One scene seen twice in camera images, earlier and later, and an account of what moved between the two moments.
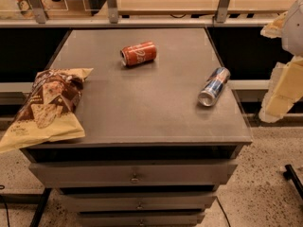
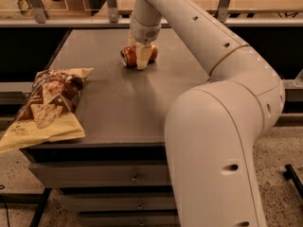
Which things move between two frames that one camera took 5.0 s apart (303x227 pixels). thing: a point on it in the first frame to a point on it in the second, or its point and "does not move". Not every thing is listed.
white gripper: [294, 32] to [144, 32]
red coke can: [137, 54] does not move
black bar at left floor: [36, 219] does not move
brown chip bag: [49, 113] does not move
